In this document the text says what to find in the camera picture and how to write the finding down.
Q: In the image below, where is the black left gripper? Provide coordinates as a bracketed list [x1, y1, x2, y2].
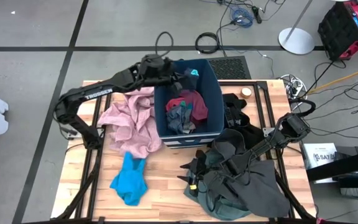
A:
[139, 53, 186, 98]

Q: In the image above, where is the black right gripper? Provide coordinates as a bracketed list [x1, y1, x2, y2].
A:
[176, 152, 222, 202]

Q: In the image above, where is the maroon garment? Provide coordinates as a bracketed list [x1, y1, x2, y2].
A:
[181, 89, 209, 123]

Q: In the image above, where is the grey-blue knit garment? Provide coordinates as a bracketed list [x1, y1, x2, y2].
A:
[165, 104, 198, 136]

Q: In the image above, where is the green sweatshirt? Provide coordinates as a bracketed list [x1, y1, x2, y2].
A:
[183, 155, 254, 222]

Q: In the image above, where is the pink shirt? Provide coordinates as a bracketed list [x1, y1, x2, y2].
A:
[97, 86, 165, 159]

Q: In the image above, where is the bright blue garment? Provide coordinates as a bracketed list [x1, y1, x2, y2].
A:
[109, 151, 149, 207]

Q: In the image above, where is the black garment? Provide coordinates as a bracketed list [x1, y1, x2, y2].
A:
[221, 91, 266, 147]

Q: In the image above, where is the dark grey shirt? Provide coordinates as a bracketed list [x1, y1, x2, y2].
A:
[203, 127, 292, 219]

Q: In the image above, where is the navy white striped fabric bin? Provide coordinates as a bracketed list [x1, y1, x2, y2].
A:
[153, 58, 226, 150]

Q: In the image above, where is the black floor mat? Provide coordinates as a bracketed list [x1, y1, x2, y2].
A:
[208, 55, 252, 80]

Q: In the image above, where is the tape roll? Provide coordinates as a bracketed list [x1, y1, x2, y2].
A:
[240, 86, 253, 100]

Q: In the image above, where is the black power strip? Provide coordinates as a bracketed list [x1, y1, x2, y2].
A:
[251, 5, 264, 25]

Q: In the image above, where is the white round stand base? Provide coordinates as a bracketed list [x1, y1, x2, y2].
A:
[277, 0, 316, 56]

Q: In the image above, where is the white cardboard box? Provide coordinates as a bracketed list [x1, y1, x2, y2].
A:
[301, 142, 339, 185]

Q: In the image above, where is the black bar stand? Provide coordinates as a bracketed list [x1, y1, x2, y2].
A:
[305, 146, 358, 224]

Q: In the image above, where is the dark equipment box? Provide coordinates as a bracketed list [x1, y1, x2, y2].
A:
[335, 172, 358, 200]

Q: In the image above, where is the red black tool case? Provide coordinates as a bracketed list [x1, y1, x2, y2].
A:
[317, 0, 358, 62]

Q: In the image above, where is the coiled black cable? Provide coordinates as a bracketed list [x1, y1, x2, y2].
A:
[195, 31, 221, 55]

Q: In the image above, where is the black aluminium table frame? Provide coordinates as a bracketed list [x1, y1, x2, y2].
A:
[53, 79, 318, 224]

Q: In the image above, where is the blue cable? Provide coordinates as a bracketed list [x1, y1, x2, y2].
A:
[229, 6, 255, 29]

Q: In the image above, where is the white cable bundle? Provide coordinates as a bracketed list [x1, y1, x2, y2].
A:
[277, 73, 308, 104]

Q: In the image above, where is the black floor cable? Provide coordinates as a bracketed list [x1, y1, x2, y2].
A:
[300, 58, 358, 144]

